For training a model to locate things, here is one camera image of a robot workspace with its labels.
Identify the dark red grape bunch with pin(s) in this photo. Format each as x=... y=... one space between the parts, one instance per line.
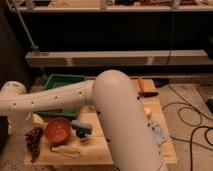
x=32 y=139

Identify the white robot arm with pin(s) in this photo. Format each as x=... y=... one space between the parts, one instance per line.
x=122 y=117

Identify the wooden shelf beam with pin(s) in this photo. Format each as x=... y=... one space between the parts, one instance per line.
x=119 y=58

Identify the orange fruit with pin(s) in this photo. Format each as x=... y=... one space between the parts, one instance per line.
x=148 y=112

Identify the teal dish brush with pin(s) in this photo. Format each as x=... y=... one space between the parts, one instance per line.
x=82 y=129

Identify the green plastic tray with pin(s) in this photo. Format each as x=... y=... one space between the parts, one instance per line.
x=58 y=80

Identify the orange bowl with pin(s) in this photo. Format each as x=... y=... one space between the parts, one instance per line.
x=57 y=130

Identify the light blue cloth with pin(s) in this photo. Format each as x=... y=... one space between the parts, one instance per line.
x=160 y=135

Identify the metal stand pole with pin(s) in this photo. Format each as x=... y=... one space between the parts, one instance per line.
x=19 y=27

